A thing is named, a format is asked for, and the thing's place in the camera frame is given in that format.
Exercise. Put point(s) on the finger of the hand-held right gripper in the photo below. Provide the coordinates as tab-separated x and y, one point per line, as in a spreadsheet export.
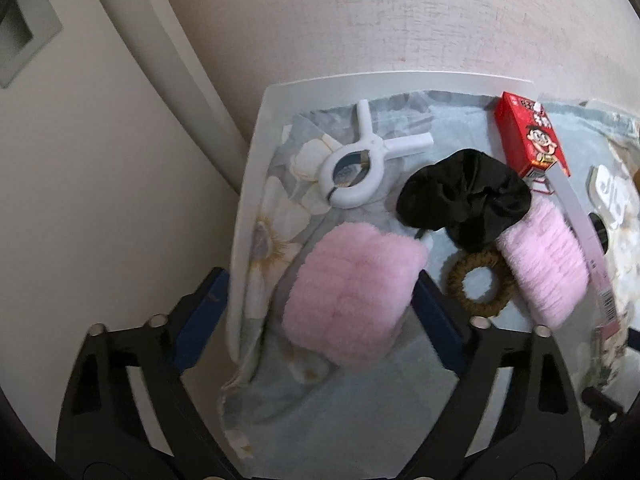
602	406

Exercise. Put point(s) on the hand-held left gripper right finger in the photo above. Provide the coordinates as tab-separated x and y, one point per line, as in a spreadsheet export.
440	316

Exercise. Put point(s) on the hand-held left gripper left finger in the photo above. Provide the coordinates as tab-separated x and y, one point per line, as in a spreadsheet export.
200	322

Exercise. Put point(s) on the brown knit scrunchie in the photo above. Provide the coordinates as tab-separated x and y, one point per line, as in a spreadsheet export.
454	301

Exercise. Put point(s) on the pink fluffy wristband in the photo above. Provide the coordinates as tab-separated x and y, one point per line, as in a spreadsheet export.
350	290
545	260

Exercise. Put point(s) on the black satin scrunchie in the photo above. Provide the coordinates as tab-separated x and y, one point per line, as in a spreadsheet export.
465	195

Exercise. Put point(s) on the clear plastic strip package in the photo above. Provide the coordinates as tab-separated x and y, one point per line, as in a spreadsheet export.
575	210

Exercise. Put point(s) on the black round object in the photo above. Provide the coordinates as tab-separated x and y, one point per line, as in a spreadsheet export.
598	234

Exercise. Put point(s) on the white plastic clamp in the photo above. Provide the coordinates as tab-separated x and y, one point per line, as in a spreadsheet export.
400	145

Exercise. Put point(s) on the red milk carton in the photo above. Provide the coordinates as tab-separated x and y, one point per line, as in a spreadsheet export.
525	135

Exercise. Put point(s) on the white plastic holder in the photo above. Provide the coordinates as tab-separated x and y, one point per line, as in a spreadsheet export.
607	187

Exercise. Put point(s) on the white door frame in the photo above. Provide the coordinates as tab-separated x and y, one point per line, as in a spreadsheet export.
165	60

